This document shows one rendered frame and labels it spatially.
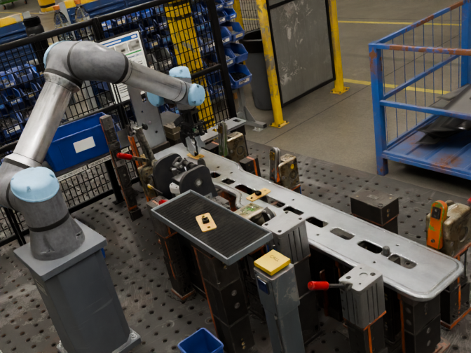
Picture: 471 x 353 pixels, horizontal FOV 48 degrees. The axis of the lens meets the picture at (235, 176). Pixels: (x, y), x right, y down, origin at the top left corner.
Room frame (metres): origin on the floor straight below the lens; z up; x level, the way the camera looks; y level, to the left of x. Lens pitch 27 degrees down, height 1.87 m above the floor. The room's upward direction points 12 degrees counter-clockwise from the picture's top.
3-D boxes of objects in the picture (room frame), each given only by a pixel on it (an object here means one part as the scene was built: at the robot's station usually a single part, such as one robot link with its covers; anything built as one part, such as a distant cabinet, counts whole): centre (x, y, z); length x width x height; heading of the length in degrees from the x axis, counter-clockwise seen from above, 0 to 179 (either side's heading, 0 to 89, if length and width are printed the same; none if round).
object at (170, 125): (2.27, 0.22, 0.88); 0.08 x 0.08 x 0.36; 32
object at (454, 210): (1.17, -0.53, 0.88); 0.15 x 0.11 x 0.36; 122
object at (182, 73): (1.96, 0.13, 1.32); 0.09 x 0.08 x 0.11; 136
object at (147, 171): (1.88, 0.32, 0.88); 0.07 x 0.06 x 0.35; 122
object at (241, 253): (1.20, 0.10, 1.16); 0.37 x 0.14 x 0.02; 32
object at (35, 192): (1.34, 0.55, 1.27); 0.13 x 0.12 x 0.14; 46
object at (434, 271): (1.56, -0.08, 1.00); 1.38 x 0.22 x 0.02; 32
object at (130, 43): (2.49, 0.40, 1.30); 0.23 x 0.02 x 0.31; 122
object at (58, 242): (1.34, 0.54, 1.15); 0.15 x 0.15 x 0.10
